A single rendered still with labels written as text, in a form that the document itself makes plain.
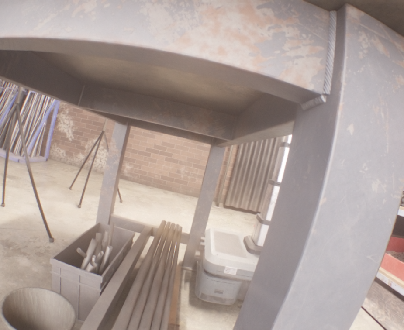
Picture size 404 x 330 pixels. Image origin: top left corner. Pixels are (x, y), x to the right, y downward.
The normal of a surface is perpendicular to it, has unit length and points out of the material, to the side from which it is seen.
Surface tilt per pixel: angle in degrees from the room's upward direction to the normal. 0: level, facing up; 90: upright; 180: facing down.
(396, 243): 90
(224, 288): 90
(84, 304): 90
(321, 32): 90
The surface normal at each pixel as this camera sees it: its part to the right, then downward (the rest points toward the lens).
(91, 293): 0.03, 0.05
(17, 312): 0.97, 0.15
